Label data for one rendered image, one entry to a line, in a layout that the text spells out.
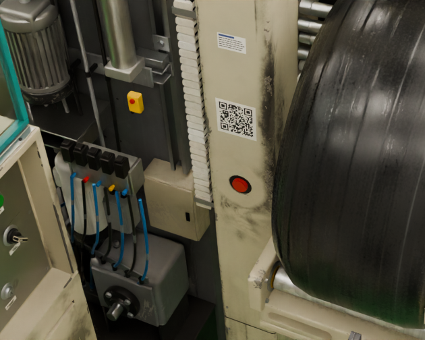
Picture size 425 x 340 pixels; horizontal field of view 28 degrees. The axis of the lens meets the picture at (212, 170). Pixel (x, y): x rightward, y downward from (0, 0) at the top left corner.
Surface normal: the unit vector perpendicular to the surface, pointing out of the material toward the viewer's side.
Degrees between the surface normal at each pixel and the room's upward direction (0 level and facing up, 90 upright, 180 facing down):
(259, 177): 90
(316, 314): 0
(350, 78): 33
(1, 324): 90
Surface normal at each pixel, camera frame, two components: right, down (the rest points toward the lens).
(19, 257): 0.89, 0.27
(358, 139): -0.37, 0.00
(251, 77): -0.43, 0.64
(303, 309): -0.07, -0.72
